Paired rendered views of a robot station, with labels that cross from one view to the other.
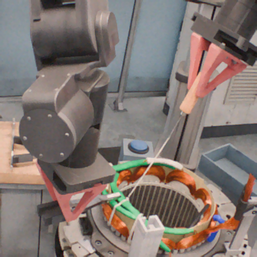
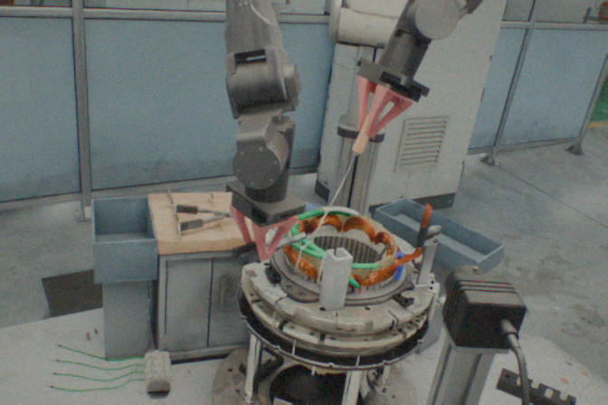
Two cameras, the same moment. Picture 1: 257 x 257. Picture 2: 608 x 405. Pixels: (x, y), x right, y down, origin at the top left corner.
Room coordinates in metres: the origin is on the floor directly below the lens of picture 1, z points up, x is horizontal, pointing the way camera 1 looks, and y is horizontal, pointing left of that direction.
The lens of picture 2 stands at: (-0.32, 0.06, 1.62)
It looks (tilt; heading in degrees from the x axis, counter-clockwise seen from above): 27 degrees down; 356
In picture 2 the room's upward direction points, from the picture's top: 8 degrees clockwise
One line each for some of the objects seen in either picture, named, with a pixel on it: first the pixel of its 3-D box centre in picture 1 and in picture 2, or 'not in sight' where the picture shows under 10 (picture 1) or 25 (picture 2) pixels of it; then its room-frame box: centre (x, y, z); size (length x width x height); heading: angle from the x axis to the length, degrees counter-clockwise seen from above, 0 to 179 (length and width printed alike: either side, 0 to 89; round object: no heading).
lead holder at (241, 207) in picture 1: (243, 201); (423, 230); (0.46, -0.18, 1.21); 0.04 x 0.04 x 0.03; 23
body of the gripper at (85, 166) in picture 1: (74, 141); (267, 181); (0.41, 0.06, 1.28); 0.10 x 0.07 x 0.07; 40
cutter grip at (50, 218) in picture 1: (57, 217); (252, 257); (0.39, 0.07, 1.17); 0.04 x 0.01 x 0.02; 129
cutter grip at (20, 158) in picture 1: (22, 158); (192, 224); (0.62, 0.19, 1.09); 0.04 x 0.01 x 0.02; 123
